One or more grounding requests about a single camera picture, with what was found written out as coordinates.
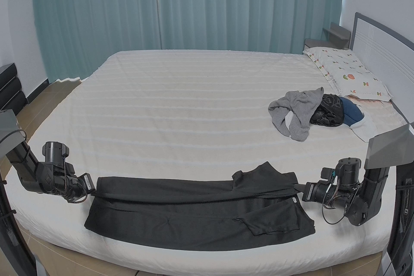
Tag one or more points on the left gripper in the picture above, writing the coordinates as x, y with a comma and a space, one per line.
80, 187

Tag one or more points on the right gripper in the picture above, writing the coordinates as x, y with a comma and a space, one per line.
318, 192

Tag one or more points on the black long-sleeved garment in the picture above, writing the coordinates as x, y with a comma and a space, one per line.
181, 213

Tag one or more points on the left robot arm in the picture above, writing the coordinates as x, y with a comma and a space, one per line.
27, 171

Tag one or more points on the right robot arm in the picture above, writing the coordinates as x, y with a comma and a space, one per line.
372, 190

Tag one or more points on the bed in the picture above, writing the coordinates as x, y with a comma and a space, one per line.
181, 113

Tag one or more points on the white garment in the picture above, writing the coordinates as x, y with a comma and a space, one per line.
364, 130

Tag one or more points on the black shiny garment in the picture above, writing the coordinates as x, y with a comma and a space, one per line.
328, 113

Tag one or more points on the grey garment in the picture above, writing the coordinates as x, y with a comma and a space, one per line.
300, 109

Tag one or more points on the dark blue garment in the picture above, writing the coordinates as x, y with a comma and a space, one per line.
352, 111

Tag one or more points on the black chest of drawers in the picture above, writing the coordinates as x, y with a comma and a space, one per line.
11, 88

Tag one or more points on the white printed pillow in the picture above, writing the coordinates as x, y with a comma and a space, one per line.
349, 69

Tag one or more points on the grey bedside table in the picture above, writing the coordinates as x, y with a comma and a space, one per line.
336, 33

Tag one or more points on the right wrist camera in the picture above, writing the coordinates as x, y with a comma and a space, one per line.
328, 173

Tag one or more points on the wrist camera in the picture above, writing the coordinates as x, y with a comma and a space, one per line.
328, 173
68, 168

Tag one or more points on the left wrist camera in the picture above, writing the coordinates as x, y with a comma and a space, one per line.
68, 168

